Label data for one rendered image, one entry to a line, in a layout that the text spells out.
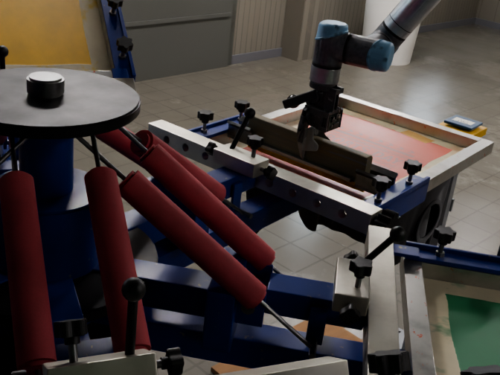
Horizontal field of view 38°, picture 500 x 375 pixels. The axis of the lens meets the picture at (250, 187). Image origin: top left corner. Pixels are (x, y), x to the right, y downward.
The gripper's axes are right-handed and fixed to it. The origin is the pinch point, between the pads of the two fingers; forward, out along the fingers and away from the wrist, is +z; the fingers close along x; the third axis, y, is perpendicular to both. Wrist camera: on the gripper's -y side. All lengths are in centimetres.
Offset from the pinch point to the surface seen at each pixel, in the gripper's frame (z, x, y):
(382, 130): 5.3, 48.6, -2.2
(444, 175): 3.0, 25.4, 29.6
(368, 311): -4, -58, 53
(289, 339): 8, -61, 40
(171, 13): 52, 265, -304
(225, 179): -3.3, -37.0, 2.7
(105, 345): -4, -97, 31
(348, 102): 3, 57, -21
